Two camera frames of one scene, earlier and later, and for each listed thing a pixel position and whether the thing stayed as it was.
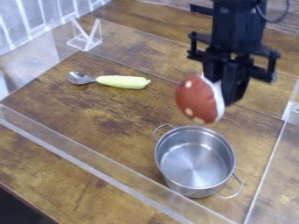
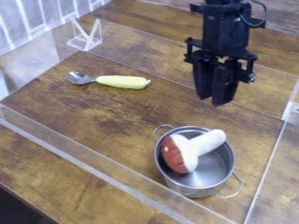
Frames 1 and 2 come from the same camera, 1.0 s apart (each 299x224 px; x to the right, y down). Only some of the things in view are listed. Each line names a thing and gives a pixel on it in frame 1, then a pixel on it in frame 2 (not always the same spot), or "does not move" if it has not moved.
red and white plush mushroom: x=201 y=99 -> x=181 y=151
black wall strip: x=198 y=9 does not move
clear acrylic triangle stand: x=85 y=41 does not move
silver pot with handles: x=195 y=160 does not move
